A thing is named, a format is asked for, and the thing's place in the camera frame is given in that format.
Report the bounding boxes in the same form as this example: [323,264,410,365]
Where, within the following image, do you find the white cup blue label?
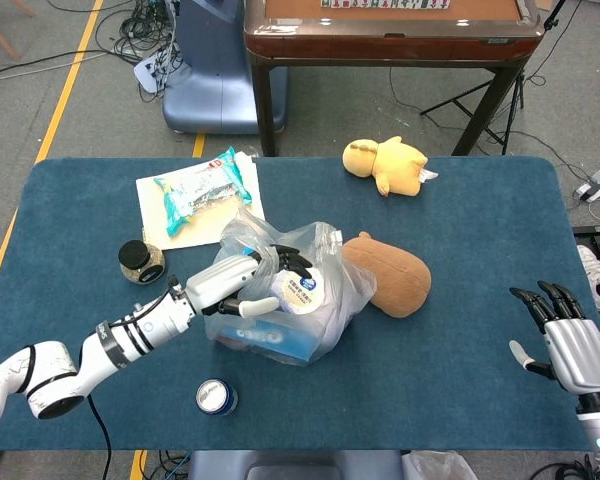
[269,267,351,351]

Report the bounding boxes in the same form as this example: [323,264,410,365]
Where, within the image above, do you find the blue Oreo cookie box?
[214,312,321,364]

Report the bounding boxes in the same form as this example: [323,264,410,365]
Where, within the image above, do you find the blue white soda can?
[195,378,239,417]

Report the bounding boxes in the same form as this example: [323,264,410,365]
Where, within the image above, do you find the brown plush toy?
[340,231,433,319]

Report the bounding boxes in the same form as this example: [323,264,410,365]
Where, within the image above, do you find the black tripod stand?
[419,0,569,156]

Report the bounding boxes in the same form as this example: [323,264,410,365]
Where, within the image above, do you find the teal white snack packet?
[153,145,254,239]

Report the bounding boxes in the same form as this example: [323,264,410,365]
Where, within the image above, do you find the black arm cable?
[86,394,114,480]

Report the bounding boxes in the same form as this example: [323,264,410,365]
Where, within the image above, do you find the row of mahjong tiles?
[321,0,451,11]

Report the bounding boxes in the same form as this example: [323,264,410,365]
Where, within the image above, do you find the white paper sheet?
[135,155,266,251]

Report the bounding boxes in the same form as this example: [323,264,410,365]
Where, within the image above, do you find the translucent plastic shopping bag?
[203,207,379,369]

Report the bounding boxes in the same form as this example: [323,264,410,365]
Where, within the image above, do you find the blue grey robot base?
[162,0,290,135]

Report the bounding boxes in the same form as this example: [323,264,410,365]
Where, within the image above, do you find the grey robot torso base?
[187,449,406,480]

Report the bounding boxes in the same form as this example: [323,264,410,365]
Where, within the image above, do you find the yellow plush toy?
[342,135,439,198]

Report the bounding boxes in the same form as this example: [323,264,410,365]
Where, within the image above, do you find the white sneaker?
[575,244,600,311]

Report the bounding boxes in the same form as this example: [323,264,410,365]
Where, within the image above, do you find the white chair wooden legs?
[0,0,36,61]

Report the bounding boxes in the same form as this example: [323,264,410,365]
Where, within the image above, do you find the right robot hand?
[508,280,600,399]

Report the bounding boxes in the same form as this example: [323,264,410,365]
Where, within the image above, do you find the blue table cloth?
[0,157,600,454]

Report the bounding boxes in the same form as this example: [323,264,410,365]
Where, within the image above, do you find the glass jar black lid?
[118,239,167,285]

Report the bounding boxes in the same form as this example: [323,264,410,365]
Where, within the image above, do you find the brown mahjong table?
[243,0,542,157]

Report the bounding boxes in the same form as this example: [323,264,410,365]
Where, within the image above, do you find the white power strip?
[132,49,174,94]
[577,167,600,202]

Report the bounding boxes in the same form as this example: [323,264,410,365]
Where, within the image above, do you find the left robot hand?
[184,243,315,319]

